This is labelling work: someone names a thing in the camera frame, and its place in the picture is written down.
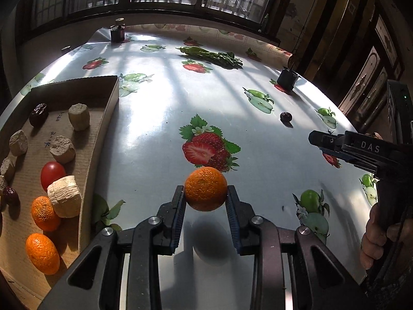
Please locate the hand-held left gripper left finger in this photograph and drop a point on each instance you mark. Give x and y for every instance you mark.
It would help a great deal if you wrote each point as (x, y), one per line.
(176, 219)

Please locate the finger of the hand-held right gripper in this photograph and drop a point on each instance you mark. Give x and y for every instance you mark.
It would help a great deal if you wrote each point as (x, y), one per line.
(326, 142)

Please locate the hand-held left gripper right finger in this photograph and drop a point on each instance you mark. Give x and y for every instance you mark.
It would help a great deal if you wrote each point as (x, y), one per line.
(233, 219)

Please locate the orange mandarin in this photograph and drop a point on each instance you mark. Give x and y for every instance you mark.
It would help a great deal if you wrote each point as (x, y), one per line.
(45, 213)
(206, 189)
(42, 253)

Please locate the dark red date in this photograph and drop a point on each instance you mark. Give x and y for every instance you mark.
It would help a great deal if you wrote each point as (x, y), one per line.
(286, 116)
(38, 114)
(9, 195)

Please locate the large beige sugarcane chunk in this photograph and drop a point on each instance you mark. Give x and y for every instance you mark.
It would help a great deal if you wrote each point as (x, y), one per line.
(64, 197)

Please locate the cardboard box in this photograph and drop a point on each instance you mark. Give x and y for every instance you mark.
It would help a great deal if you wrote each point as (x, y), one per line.
(93, 129)

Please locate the red tomato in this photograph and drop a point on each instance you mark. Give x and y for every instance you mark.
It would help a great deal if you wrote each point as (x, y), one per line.
(52, 174)

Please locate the person's right hand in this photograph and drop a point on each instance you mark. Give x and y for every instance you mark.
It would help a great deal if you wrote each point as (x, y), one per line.
(371, 239)

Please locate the wooden panel door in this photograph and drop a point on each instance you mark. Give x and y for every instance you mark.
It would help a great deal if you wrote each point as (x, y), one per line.
(364, 80)

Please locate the fruit printed tablecloth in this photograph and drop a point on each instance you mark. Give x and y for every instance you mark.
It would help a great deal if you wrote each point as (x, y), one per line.
(155, 109)

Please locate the green leafy vegetables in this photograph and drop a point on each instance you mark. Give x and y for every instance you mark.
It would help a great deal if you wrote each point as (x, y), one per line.
(213, 57)

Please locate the dark red jar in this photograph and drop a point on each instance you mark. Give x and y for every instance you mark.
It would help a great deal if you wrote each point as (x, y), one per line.
(117, 32)

